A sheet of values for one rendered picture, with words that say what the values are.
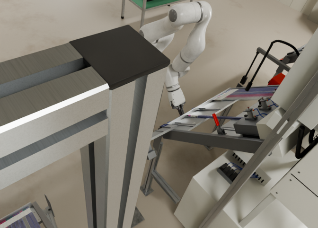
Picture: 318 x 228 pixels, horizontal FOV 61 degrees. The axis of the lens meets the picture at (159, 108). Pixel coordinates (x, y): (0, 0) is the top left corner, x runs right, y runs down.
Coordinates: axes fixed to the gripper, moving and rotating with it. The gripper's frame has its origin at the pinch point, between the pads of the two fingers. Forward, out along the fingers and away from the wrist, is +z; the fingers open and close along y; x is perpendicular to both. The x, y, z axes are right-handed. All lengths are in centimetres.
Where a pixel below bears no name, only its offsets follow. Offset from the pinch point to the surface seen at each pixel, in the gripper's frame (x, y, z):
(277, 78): 18, -83, 9
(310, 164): 89, 21, 9
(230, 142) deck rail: 55, 21, 5
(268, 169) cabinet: 37, -22, 48
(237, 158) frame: 26.8, -10.0, 35.1
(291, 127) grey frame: 88, 25, -7
